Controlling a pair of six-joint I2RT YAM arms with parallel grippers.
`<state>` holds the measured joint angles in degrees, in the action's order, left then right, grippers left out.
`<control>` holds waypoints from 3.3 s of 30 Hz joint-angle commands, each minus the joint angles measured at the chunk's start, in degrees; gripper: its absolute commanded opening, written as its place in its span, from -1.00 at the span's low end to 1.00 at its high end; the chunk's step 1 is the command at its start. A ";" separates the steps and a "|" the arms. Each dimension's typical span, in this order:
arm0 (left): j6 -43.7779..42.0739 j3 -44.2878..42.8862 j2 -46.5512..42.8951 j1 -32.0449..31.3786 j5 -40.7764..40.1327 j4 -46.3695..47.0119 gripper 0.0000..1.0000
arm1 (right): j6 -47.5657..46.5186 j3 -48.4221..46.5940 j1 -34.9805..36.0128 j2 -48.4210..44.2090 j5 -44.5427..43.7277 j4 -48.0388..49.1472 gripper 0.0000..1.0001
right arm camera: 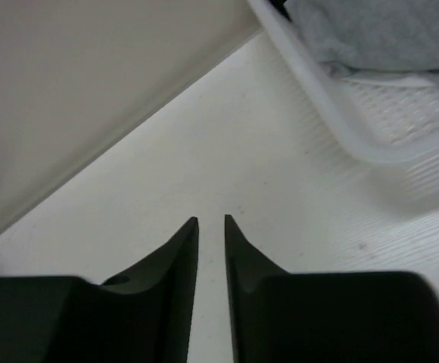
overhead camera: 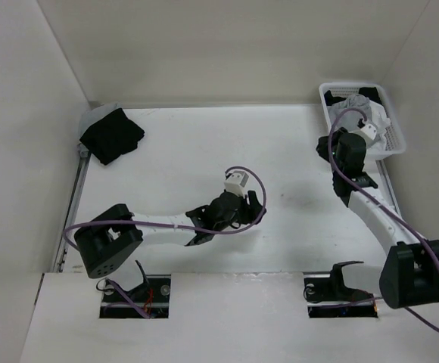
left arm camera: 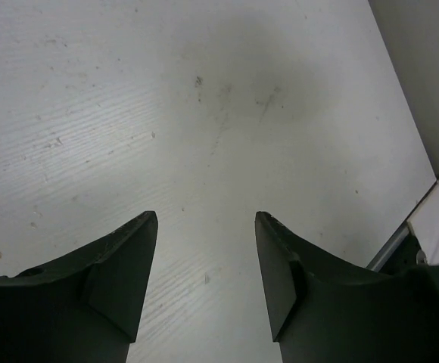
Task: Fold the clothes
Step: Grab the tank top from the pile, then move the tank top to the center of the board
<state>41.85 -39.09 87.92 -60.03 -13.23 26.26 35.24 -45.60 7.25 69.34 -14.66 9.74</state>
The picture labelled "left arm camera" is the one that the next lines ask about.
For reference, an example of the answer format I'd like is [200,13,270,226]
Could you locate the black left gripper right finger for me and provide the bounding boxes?
[255,212,439,362]

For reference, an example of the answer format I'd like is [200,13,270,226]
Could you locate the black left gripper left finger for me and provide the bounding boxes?
[0,211,157,362]

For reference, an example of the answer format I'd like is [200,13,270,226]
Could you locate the metal table edge rail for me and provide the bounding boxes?
[366,179,439,271]

